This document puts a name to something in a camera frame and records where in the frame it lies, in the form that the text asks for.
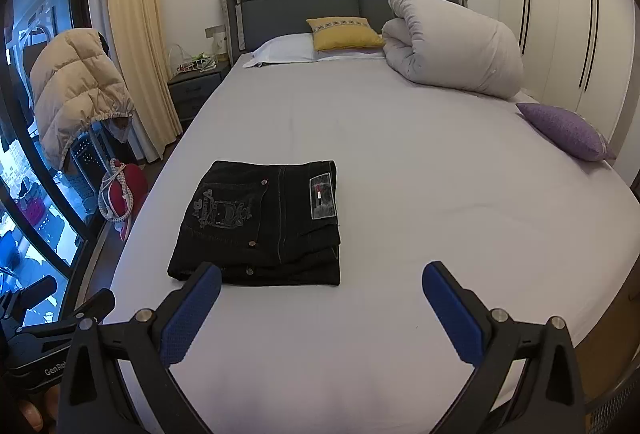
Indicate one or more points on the dark mesh chair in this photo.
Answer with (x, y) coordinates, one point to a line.
(617, 409)

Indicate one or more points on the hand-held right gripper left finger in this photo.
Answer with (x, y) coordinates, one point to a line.
(190, 314)

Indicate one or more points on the bed with white sheet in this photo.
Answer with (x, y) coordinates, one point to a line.
(400, 194)

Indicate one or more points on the white wardrobe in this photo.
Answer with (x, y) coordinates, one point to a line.
(560, 4)

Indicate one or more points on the white pillow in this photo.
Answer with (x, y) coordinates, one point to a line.
(285, 49)

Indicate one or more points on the beige curtain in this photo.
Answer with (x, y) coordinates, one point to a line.
(137, 39)

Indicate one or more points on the purple cushion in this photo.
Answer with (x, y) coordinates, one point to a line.
(565, 129)

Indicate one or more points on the yellow cushion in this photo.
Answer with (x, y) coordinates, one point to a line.
(342, 34)

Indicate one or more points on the rolled white duvet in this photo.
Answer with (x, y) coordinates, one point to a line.
(450, 44)

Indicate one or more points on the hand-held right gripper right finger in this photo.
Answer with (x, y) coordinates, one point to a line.
(450, 314)

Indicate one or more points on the grey nightstand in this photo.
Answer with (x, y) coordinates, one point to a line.
(192, 89)

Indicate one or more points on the red bag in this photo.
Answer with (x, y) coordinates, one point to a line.
(125, 189)

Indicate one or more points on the black perforated laundry basket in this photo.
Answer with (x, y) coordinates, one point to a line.
(92, 164)

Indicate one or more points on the black pants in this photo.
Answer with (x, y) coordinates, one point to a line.
(260, 224)

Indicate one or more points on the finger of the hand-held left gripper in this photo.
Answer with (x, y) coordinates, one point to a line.
(65, 314)
(30, 296)

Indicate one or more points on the person's left hand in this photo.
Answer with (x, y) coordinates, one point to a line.
(30, 416)

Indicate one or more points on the large window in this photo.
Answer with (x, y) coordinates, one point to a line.
(35, 139)

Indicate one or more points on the beige puffer jacket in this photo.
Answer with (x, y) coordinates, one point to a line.
(75, 84)

